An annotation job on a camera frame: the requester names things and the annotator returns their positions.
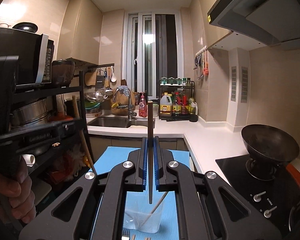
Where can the chrome kitchen faucet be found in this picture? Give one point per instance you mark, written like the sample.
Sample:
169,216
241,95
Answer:
123,102

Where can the pink dish soap bottle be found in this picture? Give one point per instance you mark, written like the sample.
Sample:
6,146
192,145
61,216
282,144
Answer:
143,112

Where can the black gas stove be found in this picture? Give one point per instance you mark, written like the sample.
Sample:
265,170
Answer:
265,190

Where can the yellow label oil bottle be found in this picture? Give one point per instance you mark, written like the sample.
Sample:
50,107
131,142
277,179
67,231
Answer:
165,105

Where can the black condiment rack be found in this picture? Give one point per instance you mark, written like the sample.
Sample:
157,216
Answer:
182,92

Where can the white paper roll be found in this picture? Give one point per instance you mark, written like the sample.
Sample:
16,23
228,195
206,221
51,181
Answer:
30,159

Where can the black wok red handle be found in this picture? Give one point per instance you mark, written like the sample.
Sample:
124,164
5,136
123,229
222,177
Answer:
272,146

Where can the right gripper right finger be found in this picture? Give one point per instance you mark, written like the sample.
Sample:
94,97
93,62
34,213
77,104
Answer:
207,206

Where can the wooden chopstick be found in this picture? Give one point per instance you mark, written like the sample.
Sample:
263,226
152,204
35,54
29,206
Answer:
154,209
150,151
81,134

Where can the microwave oven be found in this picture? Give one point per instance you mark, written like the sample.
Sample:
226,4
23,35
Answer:
34,51

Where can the blue table mat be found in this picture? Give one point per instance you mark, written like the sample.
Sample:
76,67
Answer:
169,222

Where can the stainless steel pot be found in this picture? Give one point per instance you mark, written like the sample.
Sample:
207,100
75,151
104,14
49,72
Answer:
32,114

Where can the window with white frame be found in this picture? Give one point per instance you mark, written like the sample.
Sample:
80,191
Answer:
152,48

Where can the person's left hand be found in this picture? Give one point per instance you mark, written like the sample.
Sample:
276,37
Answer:
20,196

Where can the clear plastic utensil holder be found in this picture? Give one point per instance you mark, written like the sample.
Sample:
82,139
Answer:
138,208

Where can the wooden chopstick in holder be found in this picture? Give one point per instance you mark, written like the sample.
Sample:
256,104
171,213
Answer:
154,209

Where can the white ladle hanging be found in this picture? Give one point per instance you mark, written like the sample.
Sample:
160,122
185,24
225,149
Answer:
113,77

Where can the black storage shelf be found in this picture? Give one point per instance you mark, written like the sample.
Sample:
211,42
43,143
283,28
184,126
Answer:
58,165

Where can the dark bowl on shelf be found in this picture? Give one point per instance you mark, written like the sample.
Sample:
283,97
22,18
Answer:
62,72

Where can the steel sink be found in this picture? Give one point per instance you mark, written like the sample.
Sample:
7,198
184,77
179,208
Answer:
118,122

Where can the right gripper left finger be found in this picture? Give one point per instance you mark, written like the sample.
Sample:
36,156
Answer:
93,207

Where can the range hood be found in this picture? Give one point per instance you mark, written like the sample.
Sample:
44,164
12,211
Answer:
271,22

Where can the hanging utensils on hooks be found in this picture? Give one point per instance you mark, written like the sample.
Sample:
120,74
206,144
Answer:
201,63

